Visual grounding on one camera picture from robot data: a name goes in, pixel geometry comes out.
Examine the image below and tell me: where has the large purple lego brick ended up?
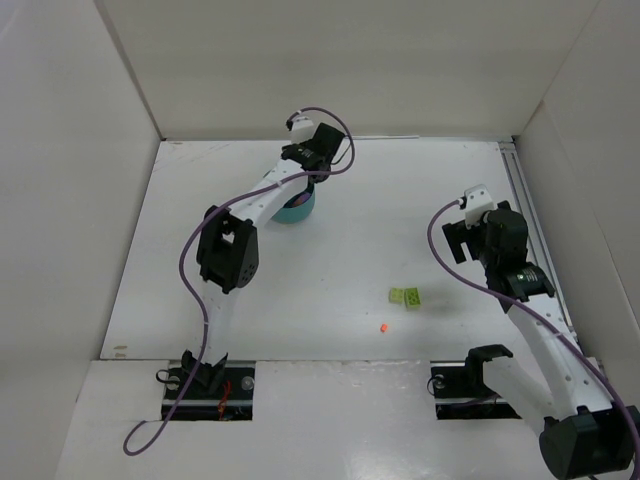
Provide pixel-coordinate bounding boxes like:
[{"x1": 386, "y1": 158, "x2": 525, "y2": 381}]
[{"x1": 291, "y1": 197, "x2": 308, "y2": 208}]

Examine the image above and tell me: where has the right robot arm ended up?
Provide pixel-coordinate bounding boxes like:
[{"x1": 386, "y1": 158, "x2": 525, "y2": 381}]
[{"x1": 431, "y1": 188, "x2": 639, "y2": 479}]

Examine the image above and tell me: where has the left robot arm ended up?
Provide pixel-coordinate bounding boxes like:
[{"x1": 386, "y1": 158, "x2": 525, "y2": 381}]
[{"x1": 196, "y1": 117, "x2": 348, "y2": 379}]

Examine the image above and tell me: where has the teal round divided container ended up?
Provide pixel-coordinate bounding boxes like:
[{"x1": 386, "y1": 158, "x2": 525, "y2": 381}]
[{"x1": 271, "y1": 184, "x2": 316, "y2": 225}]

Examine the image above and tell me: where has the green orange lego brick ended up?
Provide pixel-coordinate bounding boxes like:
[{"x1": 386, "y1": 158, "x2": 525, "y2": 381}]
[{"x1": 403, "y1": 287, "x2": 421, "y2": 310}]

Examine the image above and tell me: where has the light green lego brick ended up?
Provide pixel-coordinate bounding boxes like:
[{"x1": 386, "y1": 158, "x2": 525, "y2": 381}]
[{"x1": 388, "y1": 287, "x2": 405, "y2": 304}]

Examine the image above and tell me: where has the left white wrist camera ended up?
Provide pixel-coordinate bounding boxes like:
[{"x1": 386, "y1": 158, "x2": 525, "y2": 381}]
[{"x1": 286, "y1": 115, "x2": 316, "y2": 144}]

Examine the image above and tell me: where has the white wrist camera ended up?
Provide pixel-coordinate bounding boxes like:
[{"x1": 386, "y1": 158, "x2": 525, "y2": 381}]
[
  {"x1": 458, "y1": 184, "x2": 496, "y2": 230},
  {"x1": 286, "y1": 115, "x2": 316, "y2": 144}
]

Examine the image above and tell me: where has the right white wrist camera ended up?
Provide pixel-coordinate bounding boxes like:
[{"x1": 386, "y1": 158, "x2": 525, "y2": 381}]
[{"x1": 458, "y1": 184, "x2": 496, "y2": 230}]

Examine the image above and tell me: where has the aluminium rail right edge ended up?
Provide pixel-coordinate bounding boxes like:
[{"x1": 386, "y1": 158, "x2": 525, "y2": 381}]
[{"x1": 498, "y1": 141, "x2": 580, "y2": 343}]

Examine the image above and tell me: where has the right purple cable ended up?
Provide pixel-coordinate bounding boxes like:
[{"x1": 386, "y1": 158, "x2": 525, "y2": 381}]
[{"x1": 427, "y1": 199, "x2": 640, "y2": 451}]

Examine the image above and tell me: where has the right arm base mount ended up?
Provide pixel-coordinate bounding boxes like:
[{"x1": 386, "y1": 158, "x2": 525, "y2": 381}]
[{"x1": 426, "y1": 344, "x2": 520, "y2": 421}]

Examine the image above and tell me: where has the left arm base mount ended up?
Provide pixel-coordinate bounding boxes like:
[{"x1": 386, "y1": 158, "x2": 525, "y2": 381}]
[{"x1": 155, "y1": 350, "x2": 256, "y2": 422}]

